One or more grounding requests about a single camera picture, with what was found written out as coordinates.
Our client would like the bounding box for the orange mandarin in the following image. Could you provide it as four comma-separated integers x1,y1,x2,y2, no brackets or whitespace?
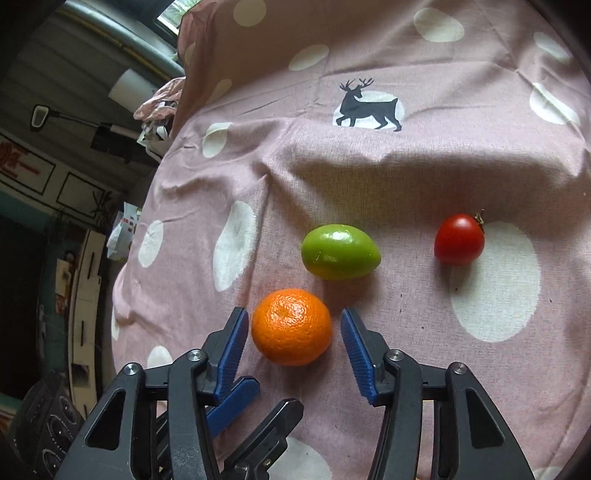
252,289,332,367

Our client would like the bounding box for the green lime fruit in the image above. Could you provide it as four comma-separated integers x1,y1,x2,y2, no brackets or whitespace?
301,224,382,281

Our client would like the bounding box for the white shelf unit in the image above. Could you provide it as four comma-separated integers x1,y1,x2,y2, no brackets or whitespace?
67,230,106,418

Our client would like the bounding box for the far red cherry tomato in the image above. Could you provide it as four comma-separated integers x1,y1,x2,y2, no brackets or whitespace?
434,210,485,266

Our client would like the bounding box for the colourful paper bag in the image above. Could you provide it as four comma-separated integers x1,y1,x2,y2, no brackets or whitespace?
106,202,141,261

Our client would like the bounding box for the black floor lamp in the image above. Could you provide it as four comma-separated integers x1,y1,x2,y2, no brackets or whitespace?
29,104,159,168

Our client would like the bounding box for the pink crumpled cloth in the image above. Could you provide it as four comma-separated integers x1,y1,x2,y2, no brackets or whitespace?
133,77,186,123

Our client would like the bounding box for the window frame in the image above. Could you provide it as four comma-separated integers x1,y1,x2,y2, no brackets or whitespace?
57,1,185,80

